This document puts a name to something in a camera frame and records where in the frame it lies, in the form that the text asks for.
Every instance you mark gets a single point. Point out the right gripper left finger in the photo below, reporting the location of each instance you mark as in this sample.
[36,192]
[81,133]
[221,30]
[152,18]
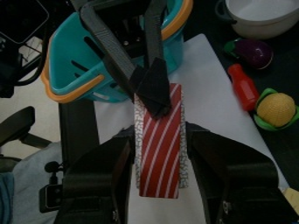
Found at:
[97,186]

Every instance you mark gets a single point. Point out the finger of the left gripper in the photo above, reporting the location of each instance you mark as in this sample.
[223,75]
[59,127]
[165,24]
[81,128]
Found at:
[108,43]
[155,87]

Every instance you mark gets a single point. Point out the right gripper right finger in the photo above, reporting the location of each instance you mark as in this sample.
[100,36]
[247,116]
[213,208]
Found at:
[237,186]

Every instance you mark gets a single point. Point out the teal basket orange rim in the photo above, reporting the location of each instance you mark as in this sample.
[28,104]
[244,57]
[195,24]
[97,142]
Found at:
[69,58]

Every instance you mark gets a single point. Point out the black small device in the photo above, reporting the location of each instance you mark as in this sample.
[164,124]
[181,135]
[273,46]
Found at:
[51,192]

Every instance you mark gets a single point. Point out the grey blue cloth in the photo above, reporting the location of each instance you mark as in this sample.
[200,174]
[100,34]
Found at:
[32,175]

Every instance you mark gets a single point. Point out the red toy bottle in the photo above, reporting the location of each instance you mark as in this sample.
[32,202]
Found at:
[243,87]

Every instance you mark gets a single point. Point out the purple toy eggplant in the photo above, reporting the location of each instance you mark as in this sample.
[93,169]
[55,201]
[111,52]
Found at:
[252,53]

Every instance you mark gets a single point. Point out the yellow toy corn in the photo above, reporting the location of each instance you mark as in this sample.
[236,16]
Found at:
[276,109]

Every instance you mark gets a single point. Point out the black office chair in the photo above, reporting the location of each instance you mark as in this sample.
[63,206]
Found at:
[17,125]

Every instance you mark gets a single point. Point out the white toy pot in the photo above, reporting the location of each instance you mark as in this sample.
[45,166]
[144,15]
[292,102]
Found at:
[264,17]

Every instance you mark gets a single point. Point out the black table frame post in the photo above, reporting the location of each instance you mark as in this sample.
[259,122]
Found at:
[77,134]

